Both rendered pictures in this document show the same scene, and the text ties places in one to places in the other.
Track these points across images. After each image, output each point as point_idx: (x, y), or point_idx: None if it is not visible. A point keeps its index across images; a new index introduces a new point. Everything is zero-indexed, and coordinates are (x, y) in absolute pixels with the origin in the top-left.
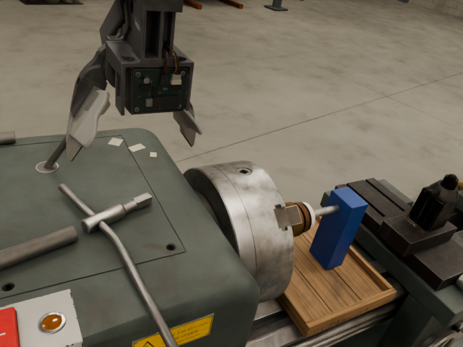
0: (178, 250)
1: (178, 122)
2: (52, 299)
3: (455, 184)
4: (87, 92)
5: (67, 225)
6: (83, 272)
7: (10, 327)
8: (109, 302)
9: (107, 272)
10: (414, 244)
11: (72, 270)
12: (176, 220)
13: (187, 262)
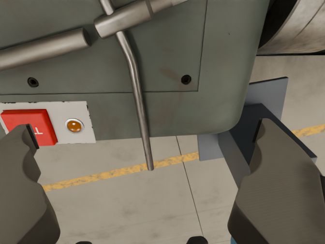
0: (191, 86)
1: (250, 168)
2: (72, 107)
3: None
4: None
5: (79, 6)
6: (97, 86)
7: (45, 129)
8: (117, 121)
9: (119, 92)
10: None
11: (87, 81)
12: (211, 40)
13: (191, 103)
